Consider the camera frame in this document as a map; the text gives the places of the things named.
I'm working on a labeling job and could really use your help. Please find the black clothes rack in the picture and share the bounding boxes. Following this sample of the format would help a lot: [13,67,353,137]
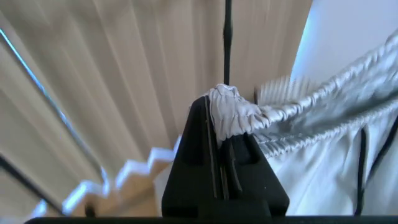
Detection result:
[0,0,234,218]

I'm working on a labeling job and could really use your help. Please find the pale grey shorts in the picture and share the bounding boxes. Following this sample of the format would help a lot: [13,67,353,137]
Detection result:
[203,29,398,218]

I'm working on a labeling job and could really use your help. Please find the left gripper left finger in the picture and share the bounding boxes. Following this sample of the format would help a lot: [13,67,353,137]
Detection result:
[161,95,223,218]

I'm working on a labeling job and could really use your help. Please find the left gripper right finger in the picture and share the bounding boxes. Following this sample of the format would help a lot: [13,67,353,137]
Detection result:
[221,133,290,218]

